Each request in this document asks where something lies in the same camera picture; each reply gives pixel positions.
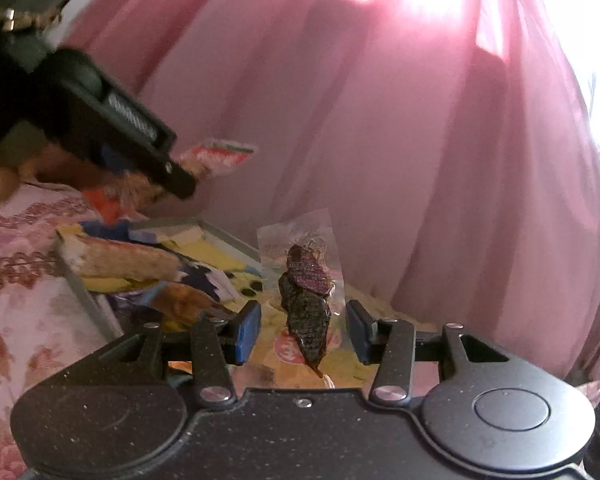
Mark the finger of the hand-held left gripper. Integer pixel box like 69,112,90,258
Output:
100,145,199,200

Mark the red candy packet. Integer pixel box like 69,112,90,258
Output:
82,137,258,226

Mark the orange white cracker packet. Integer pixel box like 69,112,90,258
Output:
62,232,183,281

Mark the navy blue snack packet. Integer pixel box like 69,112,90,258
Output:
180,265,263,306

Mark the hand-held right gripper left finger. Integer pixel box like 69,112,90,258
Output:
97,301,262,407

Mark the round cookie packet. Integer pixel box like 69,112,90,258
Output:
275,332,338,366

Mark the pink curtain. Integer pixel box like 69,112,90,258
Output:
65,0,600,386

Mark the clear packet of dark snack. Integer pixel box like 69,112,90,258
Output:
257,207,348,381

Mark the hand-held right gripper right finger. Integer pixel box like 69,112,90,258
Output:
345,300,511,407

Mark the floral pink bedsheet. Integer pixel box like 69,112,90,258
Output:
0,180,126,480

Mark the grey cardboard box tray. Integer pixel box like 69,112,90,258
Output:
54,216,441,391

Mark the gold snack packet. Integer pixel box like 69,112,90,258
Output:
147,282,236,331

